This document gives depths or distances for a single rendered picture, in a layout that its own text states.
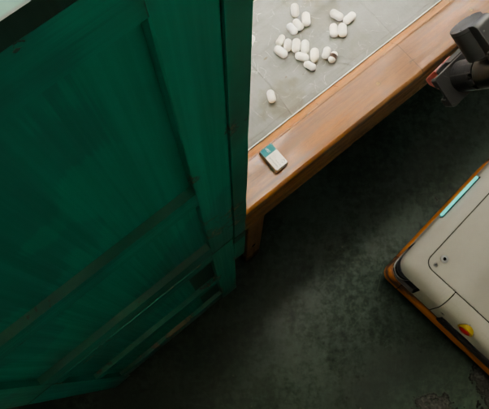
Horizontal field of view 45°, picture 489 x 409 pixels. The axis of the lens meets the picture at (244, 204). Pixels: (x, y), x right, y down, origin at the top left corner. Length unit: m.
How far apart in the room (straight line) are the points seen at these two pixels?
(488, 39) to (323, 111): 0.50
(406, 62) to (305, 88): 0.25
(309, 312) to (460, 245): 0.55
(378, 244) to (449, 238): 0.32
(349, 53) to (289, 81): 0.17
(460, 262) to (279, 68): 0.83
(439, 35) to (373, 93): 0.23
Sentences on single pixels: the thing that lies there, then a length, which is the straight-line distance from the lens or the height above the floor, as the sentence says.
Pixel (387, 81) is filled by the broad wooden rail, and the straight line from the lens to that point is 1.48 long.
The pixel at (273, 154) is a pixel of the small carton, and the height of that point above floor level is 0.78.
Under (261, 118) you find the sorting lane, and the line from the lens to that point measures 1.42.
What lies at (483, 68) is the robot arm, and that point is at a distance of 1.08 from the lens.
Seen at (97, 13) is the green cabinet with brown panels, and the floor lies 1.74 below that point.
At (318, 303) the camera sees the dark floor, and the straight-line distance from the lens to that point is 2.07.
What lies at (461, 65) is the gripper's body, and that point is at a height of 1.12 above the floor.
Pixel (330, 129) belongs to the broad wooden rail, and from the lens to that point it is 1.40.
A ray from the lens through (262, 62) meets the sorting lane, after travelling 1.49.
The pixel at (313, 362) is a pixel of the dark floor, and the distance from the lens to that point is 2.06.
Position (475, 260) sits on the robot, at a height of 0.28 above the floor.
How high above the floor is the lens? 2.05
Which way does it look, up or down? 75 degrees down
